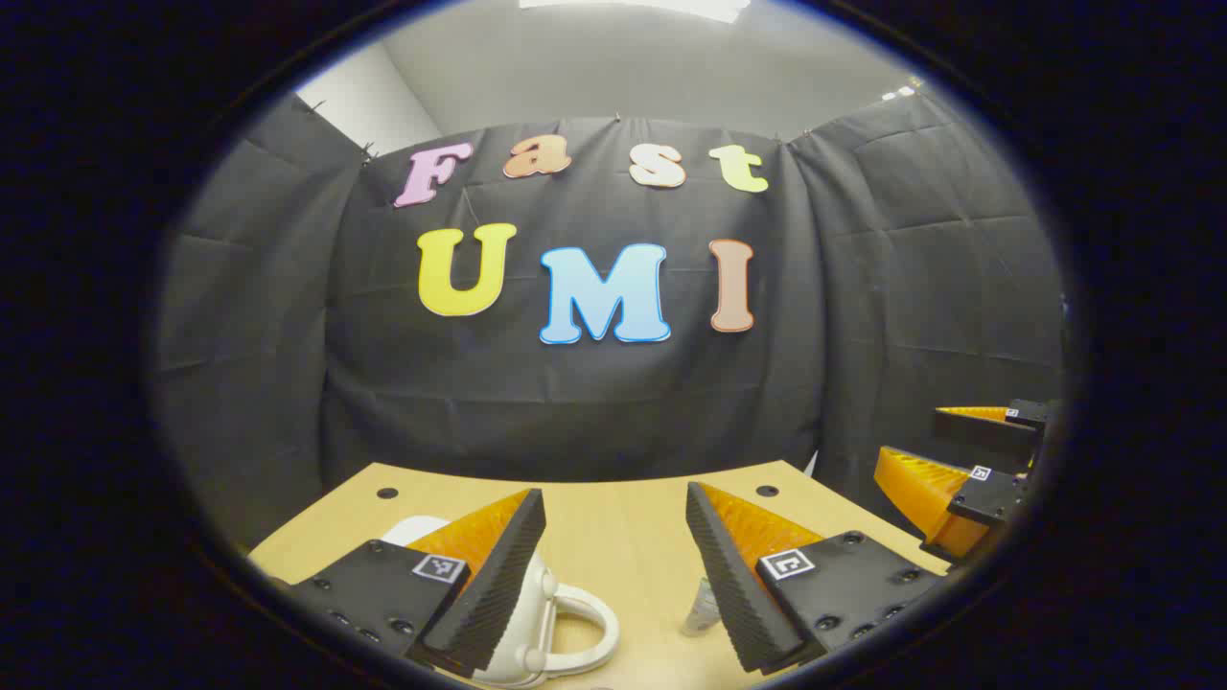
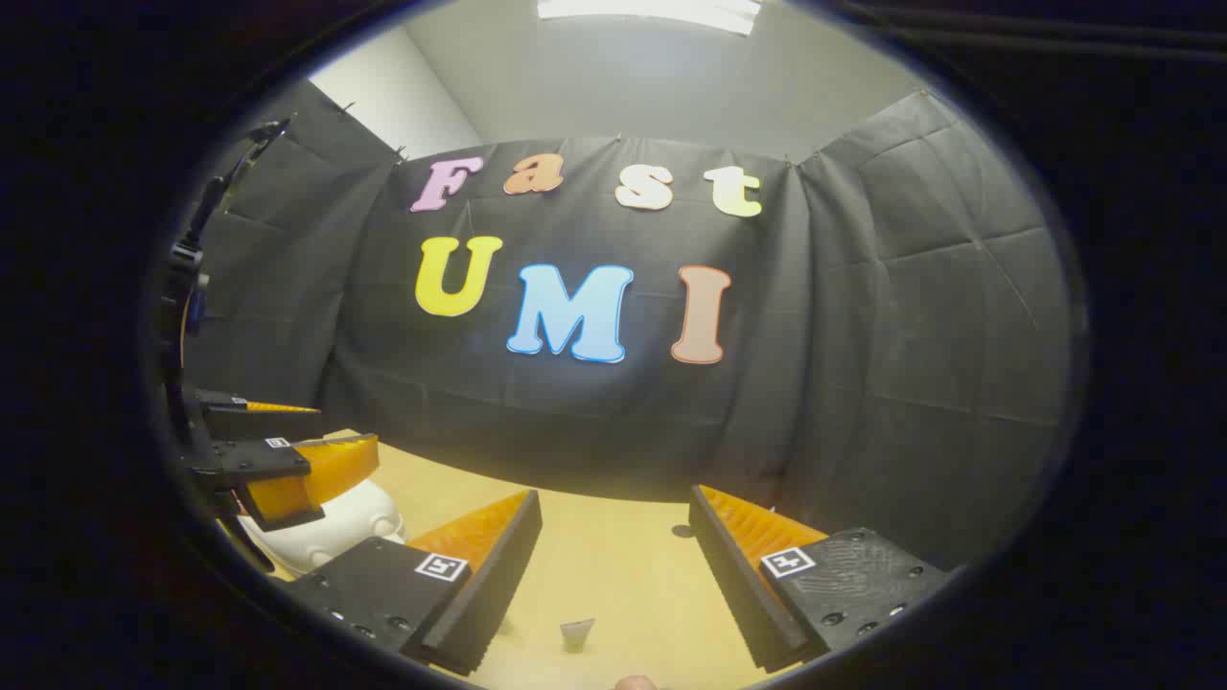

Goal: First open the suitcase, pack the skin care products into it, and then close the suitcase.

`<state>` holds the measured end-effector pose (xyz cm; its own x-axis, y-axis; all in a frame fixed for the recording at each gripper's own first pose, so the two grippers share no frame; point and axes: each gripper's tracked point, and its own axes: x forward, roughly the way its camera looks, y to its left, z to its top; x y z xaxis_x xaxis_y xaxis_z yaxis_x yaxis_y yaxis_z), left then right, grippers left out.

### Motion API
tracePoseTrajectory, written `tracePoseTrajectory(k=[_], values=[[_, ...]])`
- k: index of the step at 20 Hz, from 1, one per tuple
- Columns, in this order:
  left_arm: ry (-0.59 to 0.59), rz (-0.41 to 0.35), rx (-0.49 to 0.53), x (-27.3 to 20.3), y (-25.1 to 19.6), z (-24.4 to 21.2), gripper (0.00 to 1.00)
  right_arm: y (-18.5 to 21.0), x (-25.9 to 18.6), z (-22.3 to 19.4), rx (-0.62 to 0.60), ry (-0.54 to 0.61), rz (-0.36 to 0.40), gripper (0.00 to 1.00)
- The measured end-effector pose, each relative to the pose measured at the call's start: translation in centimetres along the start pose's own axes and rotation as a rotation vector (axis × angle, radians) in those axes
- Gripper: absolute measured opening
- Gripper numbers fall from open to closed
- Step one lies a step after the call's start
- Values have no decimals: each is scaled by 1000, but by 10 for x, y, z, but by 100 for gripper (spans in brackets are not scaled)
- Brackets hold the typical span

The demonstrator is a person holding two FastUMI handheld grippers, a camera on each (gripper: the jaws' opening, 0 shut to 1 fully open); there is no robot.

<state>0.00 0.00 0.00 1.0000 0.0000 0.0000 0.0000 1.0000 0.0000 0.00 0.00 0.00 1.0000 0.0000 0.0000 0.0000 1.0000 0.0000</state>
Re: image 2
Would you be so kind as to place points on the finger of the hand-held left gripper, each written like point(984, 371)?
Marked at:
point(273, 458)
point(264, 424)

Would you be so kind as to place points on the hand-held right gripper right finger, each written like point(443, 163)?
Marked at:
point(733, 575)

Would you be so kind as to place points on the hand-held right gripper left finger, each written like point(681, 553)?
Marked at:
point(484, 580)

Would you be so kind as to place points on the small grey cosmetic tube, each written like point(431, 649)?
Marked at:
point(577, 634)

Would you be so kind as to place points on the white suitcase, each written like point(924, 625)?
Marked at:
point(350, 537)

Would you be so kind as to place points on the pink round cosmetic cap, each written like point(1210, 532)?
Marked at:
point(636, 683)

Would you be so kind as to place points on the black backdrop cloth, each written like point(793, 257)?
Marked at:
point(863, 364)

